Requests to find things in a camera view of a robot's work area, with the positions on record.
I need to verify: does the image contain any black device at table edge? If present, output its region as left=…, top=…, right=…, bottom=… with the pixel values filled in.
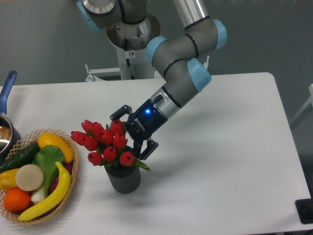
left=295, top=198, right=313, bottom=224

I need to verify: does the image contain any yellow bell pepper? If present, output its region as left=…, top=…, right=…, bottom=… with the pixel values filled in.
left=0, top=168, right=19, bottom=191

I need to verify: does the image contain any dark grey ribbed vase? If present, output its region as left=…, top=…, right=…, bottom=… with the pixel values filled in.
left=104, top=145, right=142, bottom=194

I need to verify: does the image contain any dark red vegetable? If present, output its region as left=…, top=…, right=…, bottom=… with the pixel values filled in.
left=49, top=163, right=73, bottom=194

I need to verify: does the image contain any yellow squash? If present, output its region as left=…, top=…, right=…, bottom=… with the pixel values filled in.
left=38, top=133, right=74, bottom=163

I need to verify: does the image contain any yellow banana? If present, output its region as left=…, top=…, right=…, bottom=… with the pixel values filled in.
left=18, top=162, right=71, bottom=221

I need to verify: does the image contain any green cucumber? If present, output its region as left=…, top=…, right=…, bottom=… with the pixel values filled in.
left=0, top=142, right=40, bottom=173

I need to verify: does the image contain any orange fruit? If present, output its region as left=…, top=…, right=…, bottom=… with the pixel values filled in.
left=3, top=188, right=31, bottom=212

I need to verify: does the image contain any blue handled saucepan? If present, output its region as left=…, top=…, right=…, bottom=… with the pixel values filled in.
left=0, top=70, right=21, bottom=165

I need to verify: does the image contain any woven wicker basket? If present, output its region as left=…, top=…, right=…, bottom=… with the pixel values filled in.
left=0, top=128, right=79, bottom=226

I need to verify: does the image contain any red tulip bouquet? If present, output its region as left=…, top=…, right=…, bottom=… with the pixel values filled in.
left=70, top=119, right=150, bottom=170

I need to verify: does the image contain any green bok choy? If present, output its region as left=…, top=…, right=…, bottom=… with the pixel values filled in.
left=31, top=145, right=65, bottom=204

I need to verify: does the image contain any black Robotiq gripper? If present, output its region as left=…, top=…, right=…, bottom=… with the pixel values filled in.
left=110, top=98, right=168, bottom=161

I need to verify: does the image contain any beige round disc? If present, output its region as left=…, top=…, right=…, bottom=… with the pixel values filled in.
left=15, top=164, right=44, bottom=191

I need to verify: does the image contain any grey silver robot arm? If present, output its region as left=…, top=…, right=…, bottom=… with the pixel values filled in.
left=77, top=0, right=227, bottom=160

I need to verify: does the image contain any white furniture frame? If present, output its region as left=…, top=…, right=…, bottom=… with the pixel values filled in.
left=290, top=84, right=313, bottom=130

